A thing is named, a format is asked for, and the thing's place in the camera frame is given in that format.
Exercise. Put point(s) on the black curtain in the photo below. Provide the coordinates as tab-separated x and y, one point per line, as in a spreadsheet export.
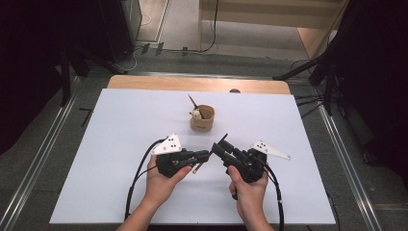
378	80
29	64

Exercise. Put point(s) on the white table mat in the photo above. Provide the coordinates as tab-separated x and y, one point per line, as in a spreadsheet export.
122	128

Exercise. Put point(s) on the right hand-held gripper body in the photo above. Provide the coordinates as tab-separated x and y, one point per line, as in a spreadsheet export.
247	163

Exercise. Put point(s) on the black cabinet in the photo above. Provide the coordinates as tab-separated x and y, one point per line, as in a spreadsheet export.
117	29

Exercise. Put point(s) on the tan cup with animal figure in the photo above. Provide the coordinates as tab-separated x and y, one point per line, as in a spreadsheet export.
203	123

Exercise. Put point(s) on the person's right hand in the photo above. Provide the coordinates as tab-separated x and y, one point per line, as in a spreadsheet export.
250	195

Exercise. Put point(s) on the black floor bracket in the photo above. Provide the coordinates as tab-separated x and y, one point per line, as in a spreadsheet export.
86	115

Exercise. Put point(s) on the black tripod stand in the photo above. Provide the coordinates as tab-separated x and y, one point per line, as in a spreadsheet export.
65	80
327	83

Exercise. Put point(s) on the black chopstick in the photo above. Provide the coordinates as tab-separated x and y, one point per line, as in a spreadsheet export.
193	102

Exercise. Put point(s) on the metal floor rail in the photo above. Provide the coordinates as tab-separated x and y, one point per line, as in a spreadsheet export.
349	166
35	166

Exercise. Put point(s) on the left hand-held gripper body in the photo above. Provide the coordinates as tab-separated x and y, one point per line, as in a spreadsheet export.
170	146

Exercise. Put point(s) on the light wooden furniture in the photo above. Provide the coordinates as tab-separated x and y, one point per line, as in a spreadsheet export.
263	11

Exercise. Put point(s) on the person's left hand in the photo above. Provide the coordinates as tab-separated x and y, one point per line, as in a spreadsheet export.
162	186

